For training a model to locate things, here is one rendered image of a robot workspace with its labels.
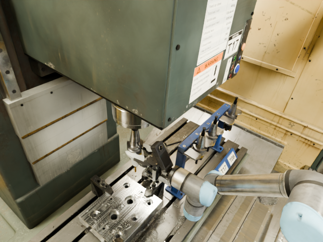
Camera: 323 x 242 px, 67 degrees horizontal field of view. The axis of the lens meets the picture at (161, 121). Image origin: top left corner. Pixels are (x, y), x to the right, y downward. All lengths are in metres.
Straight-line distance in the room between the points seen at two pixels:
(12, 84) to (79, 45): 0.42
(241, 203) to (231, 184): 0.67
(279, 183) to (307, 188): 0.12
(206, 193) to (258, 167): 0.97
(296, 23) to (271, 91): 0.42
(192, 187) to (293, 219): 0.32
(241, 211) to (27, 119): 1.20
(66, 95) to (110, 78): 0.56
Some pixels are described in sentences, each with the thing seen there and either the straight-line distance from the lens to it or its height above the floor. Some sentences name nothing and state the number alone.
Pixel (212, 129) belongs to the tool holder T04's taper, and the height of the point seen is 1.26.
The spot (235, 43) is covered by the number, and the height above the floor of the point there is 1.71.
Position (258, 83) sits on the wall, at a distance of 1.72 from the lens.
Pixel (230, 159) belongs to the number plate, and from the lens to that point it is 1.51.
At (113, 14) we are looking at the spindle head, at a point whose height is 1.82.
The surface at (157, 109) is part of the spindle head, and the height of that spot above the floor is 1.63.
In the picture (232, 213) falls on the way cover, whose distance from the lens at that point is 1.54.
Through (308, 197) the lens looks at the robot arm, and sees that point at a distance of 0.73.
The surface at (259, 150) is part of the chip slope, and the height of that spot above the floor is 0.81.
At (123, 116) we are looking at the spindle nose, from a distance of 0.78.
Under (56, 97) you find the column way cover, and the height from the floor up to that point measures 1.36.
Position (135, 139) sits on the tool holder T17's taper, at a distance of 0.92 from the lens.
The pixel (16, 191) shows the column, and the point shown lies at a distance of 1.41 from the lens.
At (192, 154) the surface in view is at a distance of 1.07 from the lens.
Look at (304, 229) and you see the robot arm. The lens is 0.71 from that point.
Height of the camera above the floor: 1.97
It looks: 38 degrees down
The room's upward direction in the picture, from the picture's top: 5 degrees clockwise
